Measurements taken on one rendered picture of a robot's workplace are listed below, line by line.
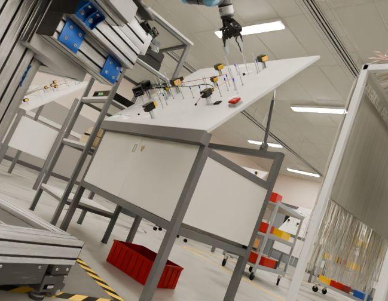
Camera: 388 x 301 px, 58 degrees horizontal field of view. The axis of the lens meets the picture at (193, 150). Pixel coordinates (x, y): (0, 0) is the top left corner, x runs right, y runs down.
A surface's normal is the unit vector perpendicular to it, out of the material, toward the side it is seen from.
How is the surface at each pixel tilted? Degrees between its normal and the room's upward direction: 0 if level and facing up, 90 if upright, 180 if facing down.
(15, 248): 90
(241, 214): 90
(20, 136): 90
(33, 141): 90
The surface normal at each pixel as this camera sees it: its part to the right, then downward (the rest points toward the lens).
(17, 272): 0.85, 0.26
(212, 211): 0.62, 0.11
